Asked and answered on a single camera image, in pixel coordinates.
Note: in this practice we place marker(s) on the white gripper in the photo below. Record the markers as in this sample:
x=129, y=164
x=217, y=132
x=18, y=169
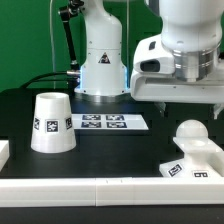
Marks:
x=164, y=88

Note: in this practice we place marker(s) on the white lamp bulb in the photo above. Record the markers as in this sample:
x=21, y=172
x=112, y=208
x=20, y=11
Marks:
x=191, y=129

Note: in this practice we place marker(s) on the white lamp base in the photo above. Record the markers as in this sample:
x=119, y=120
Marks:
x=196, y=161

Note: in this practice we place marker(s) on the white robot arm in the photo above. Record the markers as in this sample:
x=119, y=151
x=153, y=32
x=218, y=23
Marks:
x=181, y=64

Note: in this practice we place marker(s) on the white lamp shade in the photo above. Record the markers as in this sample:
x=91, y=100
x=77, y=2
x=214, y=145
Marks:
x=52, y=124

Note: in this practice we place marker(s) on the white front fence bar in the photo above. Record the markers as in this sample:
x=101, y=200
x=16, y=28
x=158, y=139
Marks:
x=110, y=192

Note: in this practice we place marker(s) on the white fence bar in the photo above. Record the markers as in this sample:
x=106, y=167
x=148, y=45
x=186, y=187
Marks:
x=4, y=152
x=110, y=192

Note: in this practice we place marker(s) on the white marker sheet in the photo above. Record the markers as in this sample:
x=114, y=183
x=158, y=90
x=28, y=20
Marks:
x=109, y=121

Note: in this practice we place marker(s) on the white left fence bar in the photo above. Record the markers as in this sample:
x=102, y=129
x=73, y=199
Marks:
x=4, y=152

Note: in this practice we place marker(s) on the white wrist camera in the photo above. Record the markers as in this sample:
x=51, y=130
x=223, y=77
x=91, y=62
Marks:
x=152, y=57

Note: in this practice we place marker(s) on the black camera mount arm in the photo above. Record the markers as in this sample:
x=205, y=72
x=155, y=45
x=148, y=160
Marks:
x=66, y=13

